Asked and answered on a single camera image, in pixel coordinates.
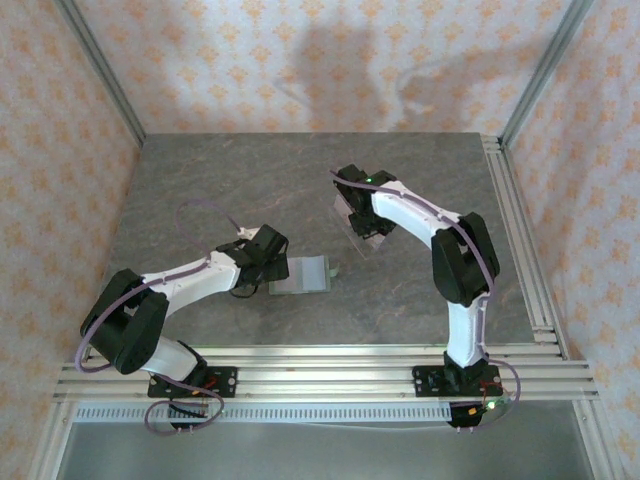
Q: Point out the green card holder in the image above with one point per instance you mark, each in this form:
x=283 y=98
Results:
x=305 y=275

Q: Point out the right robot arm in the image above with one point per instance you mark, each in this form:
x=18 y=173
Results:
x=410 y=210

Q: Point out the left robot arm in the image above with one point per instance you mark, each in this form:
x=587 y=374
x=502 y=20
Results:
x=195 y=280

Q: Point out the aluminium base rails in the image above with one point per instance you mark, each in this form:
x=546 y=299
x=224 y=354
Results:
x=325 y=380

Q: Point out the black controller board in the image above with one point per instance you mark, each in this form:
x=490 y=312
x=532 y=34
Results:
x=190 y=411

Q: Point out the grey metal lower panel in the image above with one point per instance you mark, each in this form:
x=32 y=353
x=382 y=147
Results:
x=325 y=455

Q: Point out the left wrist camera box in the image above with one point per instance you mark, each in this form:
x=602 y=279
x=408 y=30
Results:
x=247 y=232

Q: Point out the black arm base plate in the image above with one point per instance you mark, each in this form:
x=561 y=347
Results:
x=227 y=382
x=425 y=382

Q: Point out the aluminium side rail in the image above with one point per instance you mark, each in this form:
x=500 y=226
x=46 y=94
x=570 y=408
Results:
x=511 y=200

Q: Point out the aluminium frame post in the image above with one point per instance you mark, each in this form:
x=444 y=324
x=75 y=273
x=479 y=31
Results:
x=544 y=75
x=104 y=75

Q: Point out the aluminium frame leg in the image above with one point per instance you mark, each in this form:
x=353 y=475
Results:
x=600 y=450
x=50 y=450

